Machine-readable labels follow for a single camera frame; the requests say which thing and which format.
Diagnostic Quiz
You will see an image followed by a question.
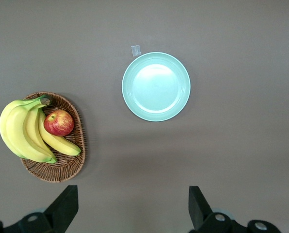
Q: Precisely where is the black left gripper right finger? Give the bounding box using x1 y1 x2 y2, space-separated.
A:
189 185 281 233

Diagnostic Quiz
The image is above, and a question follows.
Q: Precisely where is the yellow banana bunch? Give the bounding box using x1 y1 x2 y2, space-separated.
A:
0 95 82 164

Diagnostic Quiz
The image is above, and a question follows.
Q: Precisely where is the brown wicker basket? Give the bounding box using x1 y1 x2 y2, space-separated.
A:
20 91 86 183

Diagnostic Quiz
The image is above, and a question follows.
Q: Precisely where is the red yellow apple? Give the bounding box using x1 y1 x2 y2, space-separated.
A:
43 110 75 137

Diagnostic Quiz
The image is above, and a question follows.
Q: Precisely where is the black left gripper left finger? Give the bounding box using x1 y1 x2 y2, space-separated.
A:
0 185 79 233

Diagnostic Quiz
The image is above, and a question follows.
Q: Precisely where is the pale green round plate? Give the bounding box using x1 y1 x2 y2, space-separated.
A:
121 51 191 122

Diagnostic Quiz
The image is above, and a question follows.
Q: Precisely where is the brown table cover sheet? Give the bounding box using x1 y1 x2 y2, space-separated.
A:
0 0 289 233

